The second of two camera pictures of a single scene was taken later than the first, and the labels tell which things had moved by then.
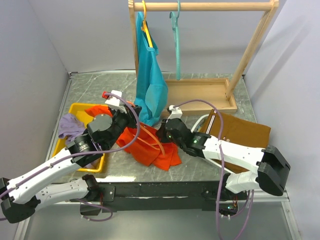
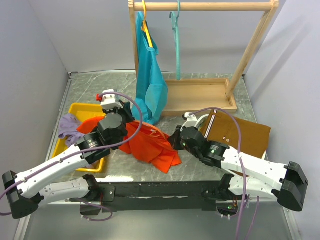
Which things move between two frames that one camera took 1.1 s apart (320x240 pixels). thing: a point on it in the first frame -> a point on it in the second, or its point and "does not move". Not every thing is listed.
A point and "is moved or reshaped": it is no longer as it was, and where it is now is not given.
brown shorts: (232, 129) does not move
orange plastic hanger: (149, 131) -> (154, 131)
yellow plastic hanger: (144, 28) does not move
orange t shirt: (143, 142) is moved or reshaped
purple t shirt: (70, 126) does not move
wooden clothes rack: (199, 96) does not move
